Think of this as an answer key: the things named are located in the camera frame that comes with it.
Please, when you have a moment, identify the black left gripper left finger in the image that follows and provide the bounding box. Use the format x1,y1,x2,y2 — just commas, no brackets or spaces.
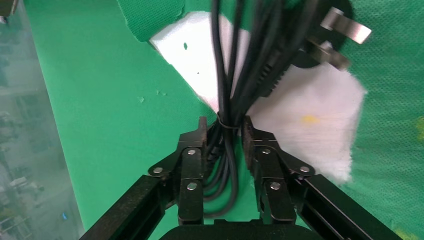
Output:
79,115,210,240

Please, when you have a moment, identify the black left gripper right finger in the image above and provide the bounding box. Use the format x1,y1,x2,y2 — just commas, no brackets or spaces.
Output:
241,115,403,240

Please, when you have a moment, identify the black power cable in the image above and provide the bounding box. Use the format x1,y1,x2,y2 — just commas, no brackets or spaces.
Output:
198,0,373,220

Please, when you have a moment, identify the torn green table cloth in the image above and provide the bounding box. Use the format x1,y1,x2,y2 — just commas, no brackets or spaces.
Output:
23,0,424,240

